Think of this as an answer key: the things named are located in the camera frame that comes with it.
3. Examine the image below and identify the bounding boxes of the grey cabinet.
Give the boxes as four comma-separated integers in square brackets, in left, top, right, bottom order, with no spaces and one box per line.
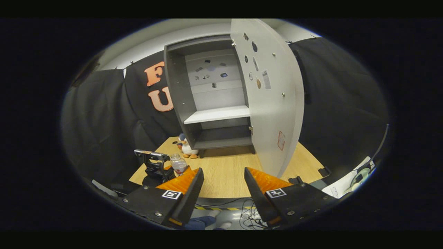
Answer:
[164,34,257,159]

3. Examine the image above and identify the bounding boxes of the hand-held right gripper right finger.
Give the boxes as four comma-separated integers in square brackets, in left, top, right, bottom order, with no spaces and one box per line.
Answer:
[244,167,342,227]

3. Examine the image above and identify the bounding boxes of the black backdrop cloth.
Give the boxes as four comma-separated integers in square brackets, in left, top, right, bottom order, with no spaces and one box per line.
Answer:
[62,36,389,194]

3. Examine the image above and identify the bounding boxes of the thin black floor cable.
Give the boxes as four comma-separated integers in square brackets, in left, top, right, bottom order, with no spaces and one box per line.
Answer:
[238,197,268,229]

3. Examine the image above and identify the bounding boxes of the white paper sheet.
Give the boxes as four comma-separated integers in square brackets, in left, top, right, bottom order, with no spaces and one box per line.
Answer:
[322,157,373,199]

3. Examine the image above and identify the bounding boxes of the pale green device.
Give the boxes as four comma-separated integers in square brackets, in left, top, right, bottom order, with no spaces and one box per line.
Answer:
[351,167,373,191]

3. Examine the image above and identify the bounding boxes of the person's blue trouser leg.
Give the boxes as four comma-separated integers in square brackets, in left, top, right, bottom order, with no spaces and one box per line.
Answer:
[184,216,217,231]

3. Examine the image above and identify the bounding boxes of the white cabinet shelf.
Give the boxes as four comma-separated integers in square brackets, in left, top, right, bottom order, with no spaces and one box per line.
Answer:
[183,105,251,125]

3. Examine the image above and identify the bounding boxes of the yellow black floor tape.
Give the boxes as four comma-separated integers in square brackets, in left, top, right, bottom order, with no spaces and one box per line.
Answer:
[195,205,255,212]

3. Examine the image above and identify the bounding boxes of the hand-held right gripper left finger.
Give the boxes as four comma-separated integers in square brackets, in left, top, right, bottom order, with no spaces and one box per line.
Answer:
[117,167,205,229]

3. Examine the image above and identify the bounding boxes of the pale cabinet door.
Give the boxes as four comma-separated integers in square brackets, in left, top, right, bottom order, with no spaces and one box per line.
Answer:
[230,19,305,179]

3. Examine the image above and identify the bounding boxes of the penguin plush toy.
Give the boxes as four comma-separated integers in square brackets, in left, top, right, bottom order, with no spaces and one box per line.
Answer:
[177,133,200,160]

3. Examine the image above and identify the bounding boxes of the black hanging cable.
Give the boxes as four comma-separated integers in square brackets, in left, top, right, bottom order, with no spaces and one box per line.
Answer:
[366,123,390,167]

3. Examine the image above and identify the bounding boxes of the clear plastic bottle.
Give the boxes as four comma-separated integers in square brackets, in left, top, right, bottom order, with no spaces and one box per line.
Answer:
[169,153,188,175]

